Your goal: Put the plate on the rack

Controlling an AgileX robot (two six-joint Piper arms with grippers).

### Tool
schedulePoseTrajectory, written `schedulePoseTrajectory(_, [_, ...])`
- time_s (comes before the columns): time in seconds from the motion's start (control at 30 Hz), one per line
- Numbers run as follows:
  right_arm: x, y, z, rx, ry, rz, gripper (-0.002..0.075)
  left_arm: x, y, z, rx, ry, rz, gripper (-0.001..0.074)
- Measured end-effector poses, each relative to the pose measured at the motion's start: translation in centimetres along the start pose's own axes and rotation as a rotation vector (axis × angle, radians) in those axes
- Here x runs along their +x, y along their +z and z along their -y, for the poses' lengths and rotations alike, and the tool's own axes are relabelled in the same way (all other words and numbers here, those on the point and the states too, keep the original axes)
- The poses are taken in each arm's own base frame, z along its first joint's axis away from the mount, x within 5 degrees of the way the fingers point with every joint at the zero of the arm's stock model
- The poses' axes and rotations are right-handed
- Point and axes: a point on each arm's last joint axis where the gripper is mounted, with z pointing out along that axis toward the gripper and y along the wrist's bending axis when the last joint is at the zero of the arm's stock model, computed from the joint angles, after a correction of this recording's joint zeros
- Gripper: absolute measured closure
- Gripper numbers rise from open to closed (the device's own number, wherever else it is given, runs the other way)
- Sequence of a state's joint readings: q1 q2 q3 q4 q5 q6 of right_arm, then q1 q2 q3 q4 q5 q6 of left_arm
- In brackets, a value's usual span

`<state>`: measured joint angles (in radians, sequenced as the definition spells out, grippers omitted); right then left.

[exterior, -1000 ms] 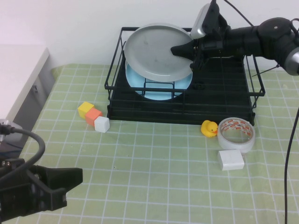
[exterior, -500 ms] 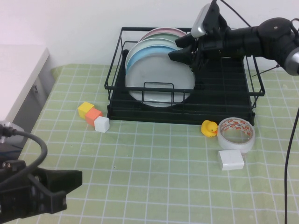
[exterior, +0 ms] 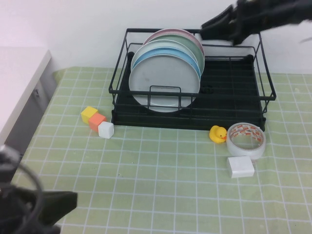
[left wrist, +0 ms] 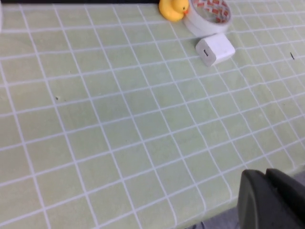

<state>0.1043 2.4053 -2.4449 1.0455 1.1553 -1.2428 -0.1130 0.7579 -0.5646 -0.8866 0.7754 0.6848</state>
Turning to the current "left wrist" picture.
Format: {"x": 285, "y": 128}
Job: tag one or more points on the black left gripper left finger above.
{"x": 257, "y": 202}

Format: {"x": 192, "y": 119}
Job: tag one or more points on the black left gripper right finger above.
{"x": 293, "y": 200}

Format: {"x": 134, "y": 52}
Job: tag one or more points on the white charger block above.
{"x": 219, "y": 47}

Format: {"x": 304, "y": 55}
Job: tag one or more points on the green checked tablecloth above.
{"x": 119, "y": 119}

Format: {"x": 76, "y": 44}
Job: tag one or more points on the clear tape roll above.
{"x": 205, "y": 25}

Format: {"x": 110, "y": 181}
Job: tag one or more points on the yellow rubber duck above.
{"x": 172, "y": 10}

